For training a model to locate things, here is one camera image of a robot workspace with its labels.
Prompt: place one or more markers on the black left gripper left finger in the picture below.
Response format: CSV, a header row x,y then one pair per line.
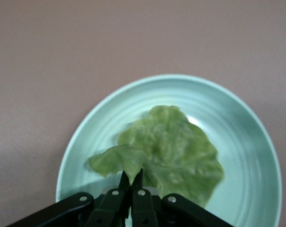
x,y
109,208

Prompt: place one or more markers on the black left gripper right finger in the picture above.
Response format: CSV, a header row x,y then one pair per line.
x,y
143,208

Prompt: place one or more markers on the green lettuce leaf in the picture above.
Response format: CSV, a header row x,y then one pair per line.
x,y
171,146

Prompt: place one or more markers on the mint green plate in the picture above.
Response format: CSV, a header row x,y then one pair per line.
x,y
240,142

